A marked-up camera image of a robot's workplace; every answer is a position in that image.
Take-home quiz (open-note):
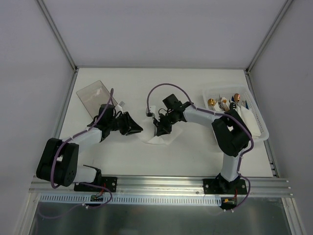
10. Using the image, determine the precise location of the white plastic basket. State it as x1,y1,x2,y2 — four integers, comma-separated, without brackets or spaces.
202,84,269,142

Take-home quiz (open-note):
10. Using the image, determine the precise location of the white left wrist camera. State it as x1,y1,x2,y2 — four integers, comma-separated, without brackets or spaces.
116,101,125,111

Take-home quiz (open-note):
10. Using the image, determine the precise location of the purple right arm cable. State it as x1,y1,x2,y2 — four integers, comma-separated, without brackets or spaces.
146,83,254,213

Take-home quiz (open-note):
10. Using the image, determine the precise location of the left aluminium frame post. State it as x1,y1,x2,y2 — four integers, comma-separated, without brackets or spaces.
36,0,78,71

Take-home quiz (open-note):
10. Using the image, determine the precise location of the right aluminium frame post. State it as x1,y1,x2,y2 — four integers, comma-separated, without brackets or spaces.
246,0,294,74

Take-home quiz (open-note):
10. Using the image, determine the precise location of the smoked clear plastic box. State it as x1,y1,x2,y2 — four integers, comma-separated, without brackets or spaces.
76,80,110,118

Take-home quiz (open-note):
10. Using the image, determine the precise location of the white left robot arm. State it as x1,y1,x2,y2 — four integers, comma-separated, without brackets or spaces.
36,104,143,191

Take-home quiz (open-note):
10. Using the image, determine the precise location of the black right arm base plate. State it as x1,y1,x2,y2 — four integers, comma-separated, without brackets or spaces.
202,178,247,195

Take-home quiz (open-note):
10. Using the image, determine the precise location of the gold cutlery bundle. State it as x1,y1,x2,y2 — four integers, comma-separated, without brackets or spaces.
218,97,230,112

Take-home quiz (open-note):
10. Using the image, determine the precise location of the aluminium frame post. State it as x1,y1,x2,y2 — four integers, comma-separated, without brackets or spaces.
246,0,294,74
36,0,78,71

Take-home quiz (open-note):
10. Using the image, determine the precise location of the white paper napkin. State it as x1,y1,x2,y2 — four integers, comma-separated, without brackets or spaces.
136,117,182,145

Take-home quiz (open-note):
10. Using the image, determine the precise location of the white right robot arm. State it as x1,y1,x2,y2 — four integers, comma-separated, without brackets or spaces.
153,94,253,194

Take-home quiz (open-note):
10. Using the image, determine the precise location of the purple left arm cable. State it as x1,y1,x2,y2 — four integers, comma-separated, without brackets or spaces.
36,88,114,218

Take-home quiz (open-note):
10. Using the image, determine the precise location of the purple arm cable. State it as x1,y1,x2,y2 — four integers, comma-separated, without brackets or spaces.
146,83,254,213
36,88,114,218

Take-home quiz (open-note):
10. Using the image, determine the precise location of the folded white napkins stack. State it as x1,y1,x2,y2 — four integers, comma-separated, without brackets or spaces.
215,105,262,140

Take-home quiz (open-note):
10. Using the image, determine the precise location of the gold spoon in basket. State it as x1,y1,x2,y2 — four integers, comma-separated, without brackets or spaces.
207,98,219,111

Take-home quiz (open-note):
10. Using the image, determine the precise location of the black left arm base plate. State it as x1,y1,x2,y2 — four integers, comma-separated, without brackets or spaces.
74,176,118,192

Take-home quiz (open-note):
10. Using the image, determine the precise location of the white slotted cable duct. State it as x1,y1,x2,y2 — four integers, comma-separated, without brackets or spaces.
40,193,222,207

